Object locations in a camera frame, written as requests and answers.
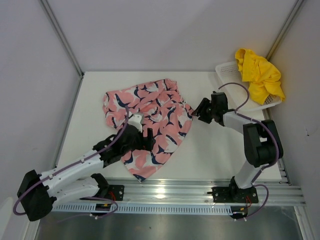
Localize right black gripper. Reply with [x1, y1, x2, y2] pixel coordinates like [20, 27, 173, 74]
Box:
[191, 97, 217, 124]

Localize white slotted cable duct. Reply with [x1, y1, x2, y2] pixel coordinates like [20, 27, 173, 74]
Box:
[53, 202, 233, 216]

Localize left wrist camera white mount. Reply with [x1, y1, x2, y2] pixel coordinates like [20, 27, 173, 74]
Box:
[128, 112, 144, 133]

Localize aluminium mounting rail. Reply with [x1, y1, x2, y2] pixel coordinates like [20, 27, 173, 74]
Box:
[52, 177, 307, 207]

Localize left aluminium corner post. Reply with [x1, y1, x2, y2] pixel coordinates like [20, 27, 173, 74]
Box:
[38, 0, 84, 78]

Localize yellow shorts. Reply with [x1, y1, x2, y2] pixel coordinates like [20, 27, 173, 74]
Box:
[235, 48, 286, 105]

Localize pink whale print shorts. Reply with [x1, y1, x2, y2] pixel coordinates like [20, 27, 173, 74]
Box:
[102, 78, 193, 182]

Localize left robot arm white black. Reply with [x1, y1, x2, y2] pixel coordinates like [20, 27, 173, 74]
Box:
[16, 124, 156, 222]

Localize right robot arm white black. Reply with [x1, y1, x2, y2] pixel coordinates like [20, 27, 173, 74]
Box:
[192, 91, 284, 203]

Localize white perforated plastic basket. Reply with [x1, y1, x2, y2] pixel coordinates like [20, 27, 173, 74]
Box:
[215, 61, 282, 112]

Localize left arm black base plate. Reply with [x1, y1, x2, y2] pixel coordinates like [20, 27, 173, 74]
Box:
[99, 184, 125, 202]

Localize right aluminium corner post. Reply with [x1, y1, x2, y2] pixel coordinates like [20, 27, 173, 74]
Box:
[265, 0, 308, 61]

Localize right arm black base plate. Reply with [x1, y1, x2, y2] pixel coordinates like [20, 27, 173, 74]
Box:
[207, 186, 259, 204]

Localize aluminium corner post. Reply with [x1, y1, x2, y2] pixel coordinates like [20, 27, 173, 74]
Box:
[265, 0, 308, 61]
[38, 0, 84, 78]

